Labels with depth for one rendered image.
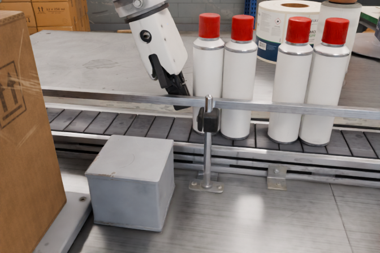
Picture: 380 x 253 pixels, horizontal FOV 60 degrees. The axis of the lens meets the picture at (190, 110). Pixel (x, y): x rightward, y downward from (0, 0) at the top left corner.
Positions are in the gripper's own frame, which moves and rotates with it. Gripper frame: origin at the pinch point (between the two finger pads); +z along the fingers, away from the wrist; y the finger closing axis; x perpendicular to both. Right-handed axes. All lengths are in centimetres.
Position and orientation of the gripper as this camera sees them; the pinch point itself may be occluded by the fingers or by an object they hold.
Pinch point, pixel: (180, 97)
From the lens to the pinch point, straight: 57.4
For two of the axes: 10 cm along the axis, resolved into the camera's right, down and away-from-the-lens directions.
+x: -9.3, 2.3, 2.9
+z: 3.4, 8.6, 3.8
